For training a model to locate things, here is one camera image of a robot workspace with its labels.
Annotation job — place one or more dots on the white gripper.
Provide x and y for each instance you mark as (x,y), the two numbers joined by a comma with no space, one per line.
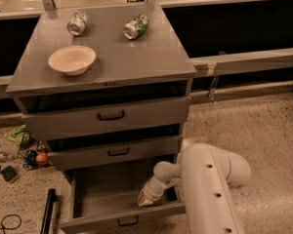
(151,189)

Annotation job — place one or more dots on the grey bottom drawer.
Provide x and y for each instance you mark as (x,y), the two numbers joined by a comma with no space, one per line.
(106,196)

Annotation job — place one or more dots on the grey drawer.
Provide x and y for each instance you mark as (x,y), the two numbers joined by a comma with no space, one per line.
(107,118)
(106,196)
(115,153)

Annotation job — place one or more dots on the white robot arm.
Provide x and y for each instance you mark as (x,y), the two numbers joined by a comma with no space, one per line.
(207,174)

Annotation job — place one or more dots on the grey middle drawer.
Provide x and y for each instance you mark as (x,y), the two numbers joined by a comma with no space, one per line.
(115,153)

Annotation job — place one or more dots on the grey drawer cabinet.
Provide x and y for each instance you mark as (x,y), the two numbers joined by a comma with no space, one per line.
(154,66)

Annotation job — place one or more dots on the grey top drawer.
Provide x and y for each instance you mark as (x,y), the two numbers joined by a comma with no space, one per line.
(107,118)

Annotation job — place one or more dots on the black bar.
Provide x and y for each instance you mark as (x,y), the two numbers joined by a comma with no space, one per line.
(51,199)

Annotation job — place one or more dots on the orange fruit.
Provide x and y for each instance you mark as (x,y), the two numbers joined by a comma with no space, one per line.
(42,159)

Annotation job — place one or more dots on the blue can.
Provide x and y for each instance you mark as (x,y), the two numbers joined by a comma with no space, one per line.
(29,160)

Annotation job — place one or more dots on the green yellow sponge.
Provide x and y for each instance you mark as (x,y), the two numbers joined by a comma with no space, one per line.
(10,174)

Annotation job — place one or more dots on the clear plastic bottle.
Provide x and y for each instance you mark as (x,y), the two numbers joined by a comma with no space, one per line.
(5,157)

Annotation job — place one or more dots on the white paper bowl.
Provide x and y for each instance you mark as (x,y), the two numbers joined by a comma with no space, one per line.
(72,60)

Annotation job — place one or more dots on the green soda can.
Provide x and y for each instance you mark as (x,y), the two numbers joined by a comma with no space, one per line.
(136,27)

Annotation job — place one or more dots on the silver crushed can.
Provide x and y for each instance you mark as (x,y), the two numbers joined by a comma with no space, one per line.
(77,24)

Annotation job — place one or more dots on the grey metal rail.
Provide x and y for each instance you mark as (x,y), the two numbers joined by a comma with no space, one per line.
(243,62)

